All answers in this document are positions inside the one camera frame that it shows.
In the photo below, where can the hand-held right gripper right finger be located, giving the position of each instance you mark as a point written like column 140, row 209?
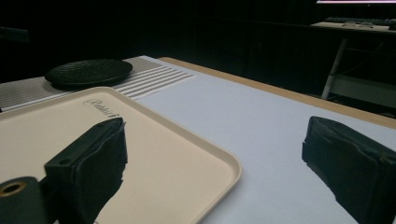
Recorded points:
column 351, row 168

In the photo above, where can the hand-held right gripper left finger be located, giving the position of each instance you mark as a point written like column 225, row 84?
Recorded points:
column 90, row 168

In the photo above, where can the beige plastic tray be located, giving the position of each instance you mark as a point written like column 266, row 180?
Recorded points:
column 174, row 168

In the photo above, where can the black round woven coaster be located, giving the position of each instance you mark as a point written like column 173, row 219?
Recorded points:
column 88, row 73

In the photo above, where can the white metal stand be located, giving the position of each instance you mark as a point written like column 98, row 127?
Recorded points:
column 334, row 70

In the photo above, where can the grey striped placemat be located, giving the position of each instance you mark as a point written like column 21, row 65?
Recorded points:
column 146, row 79

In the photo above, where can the wooden desk with keyboard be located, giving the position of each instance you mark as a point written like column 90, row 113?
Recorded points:
column 351, row 26

